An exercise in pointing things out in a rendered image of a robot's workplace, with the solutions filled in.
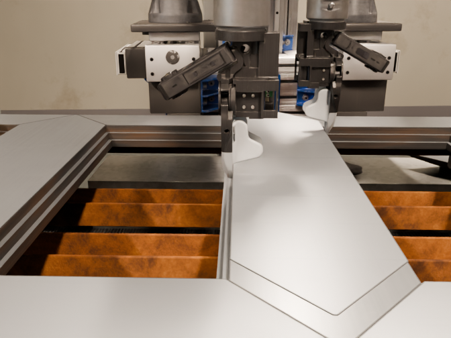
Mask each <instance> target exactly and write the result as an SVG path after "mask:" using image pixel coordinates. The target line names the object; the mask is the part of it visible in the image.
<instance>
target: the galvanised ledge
mask: <svg viewBox="0 0 451 338"><path fill-rule="evenodd" d="M342 158H343V160H344V161H345V162H348V163H350V164H355V165H359V166H361V167H362V174H358V175H354V177H355V179H356V180H357V181H358V183H359V185H360V186H361V188H362V189H363V191H427V192H451V169H448V168H443V167H440V166H437V165H433V164H430V163H429V162H425V161H422V160H418V159H415V158H359V157H342ZM224 174H225V172H224V170H223V168H222V163H221V156H108V157H106V159H105V160H104V161H103V163H102V164H101V165H100V167H98V169H97V170H96V171H95V172H94V174H93V175H92V176H91V177H90V179H89V180H88V187H89V188H150V189H220V190H223V183H224Z"/></svg>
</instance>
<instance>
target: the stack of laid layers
mask: <svg viewBox="0 0 451 338"><path fill-rule="evenodd" d="M327 134H328V136H329V138H330V139H331V141H332V143H333V144H334V145H335V147H336V148H342V149H431V150H448V151H449V152H450V153H451V128H440V127H332V128H331V130H330V132H329V133H327ZM112 147H167V148H221V126H133V125H106V126H105V127H104V128H103V129H102V130H101V131H100V132H99V133H98V134H97V135H96V136H95V137H94V138H93V139H92V140H91V141H90V142H89V143H88V144H86V145H85V146H84V147H83V148H82V149H81V150H80V151H79V152H78V153H77V154H76V155H75V156H74V157H73V158H72V159H71V160H70V161H69V162H68V163H67V164H66V165H65V166H64V167H63V168H62V169H61V170H60V171H59V172H58V173H57V174H56V175H55V176H54V177H53V178H52V179H51V180H50V181H49V182H47V183H46V184H45V185H44V186H43V187H42V188H41V189H40V190H39V191H38V192H37V193H36V194H35V195H34V196H33V197H32V198H31V199H30V200H29V201H28V202H27V203H26V204H25V205H24V206H23V207H22V208H21V209H20V210H19V211H18V212H17V213H16V214H15V215H14V216H13V217H12V218H11V219H10V220H8V222H6V224H4V226H2V228H0V275H2V276H5V275H6V274H7V273H8V271H10V269H11V268H12V267H13V265H14V264H15V263H16V262H17V261H18V259H20V257H21V256H22V255H23V253H24V252H25V251H26V250H27V248H28V247H29V246H30V245H31V244H32V243H33V242H34V240H35V239H36V238H37V236H39V234H40V233H41V232H42V231H43V230H44V228H45V227H46V226H47V224H49V222H50V221H51V220H52V219H53V217H54V216H55V215H56V214H57V212H59V210H60V209H61V208H62V207H63V205H64V204H65V203H66V202H67V200H68V199H69V198H70V197H71V196H72V195H73V193H74V192H75V191H76V190H77V188H78V187H79V186H80V185H81V184H82V183H83V181H84V180H85V179H86V178H87V177H88V175H89V174H90V173H91V172H92V171H93V169H94V168H95V167H96V165H98V163H99V162H100V161H101V160H102V159H103V157H104V156H105V155H106V153H107V152H108V151H109V150H110V149H111V148H112ZM231 218H232V178H228V177H227V175H226V173H225V174H224V183H223V200H222V209H221V226H220V234H219V251H218V261H217V278H221V279H227V280H229V281H230V282H232V283H234V284H235V285H237V286H239V287H240V288H242V289H244V290H246V291H247V292H249V293H250V294H253V295H254V296H256V297H257V298H259V299H261V300H263V301H264V302H266V303H268V304H269V305H271V306H273V307H275V308H276V309H278V310H280V311H281V312H283V313H285V314H286V315H288V316H290V317H291V318H293V319H295V320H296V321H298V322H300V323H302V324H303V325H305V326H306V327H309V328H310V329H312V330H313V331H315V332H317V333H319V334H320V335H322V336H324V337H325V338H359V336H361V335H362V334H363V333H364V332H365V331H367V330H368V329H369V328H370V327H371V326H373V325H374V324H375V323H376V322H377V321H378V320H379V319H381V318H382V317H383V316H384V315H385V314H387V313H388V312H389V311H390V310H391V309H392V308H393V307H395V306H396V305H397V304H398V303H400V302H401V301H402V300H403V299H404V298H405V297H406V296H407V295H409V294H410V293H411V292H412V291H414V290H415V289H416V288H417V287H418V286H419V285H420V284H422V283H421V282H420V280H419V278H418V277H417V276H416V274H415V272H414V271H413V269H412V268H411V266H410V265H409V263H408V262H407V263H406V264H405V265H404V266H402V267H401V268H400V269H398V270H397V271H396V272H395V273H393V274H392V275H390V276H389V277H388V278H387V279H386V280H384V281H383V282H381V283H380V284H379V285H378V286H376V287H375V288H373V289H372V290H371V291H370V292H368V293H367V294H365V295H364V296H363V297H362V298H360V299H359V300H358V301H356V302H355V303H354V304H353V305H351V306H350V307H348V308H347V309H346V310H345V311H344V312H342V313H341V314H339V315H338V316H333V315H331V314H329V313H327V312H325V311H324V310H322V309H320V308H318V307H316V306H315V305H313V304H311V303H309V302H307V301H306V300H303V299H302V298H300V297H298V296H296V295H294V294H292V293H291V292H289V291H287V290H285V289H284V288H281V287H280V286H277V285H276V284H274V283H272V282H270V281H268V280H267V279H265V278H263V277H261V276H259V275H258V274H255V273H254V272H252V271H250V270H248V269H246V268H245V267H243V266H241V265H239V264H237V263H235V262H233V261H231V260H230V240H231Z"/></svg>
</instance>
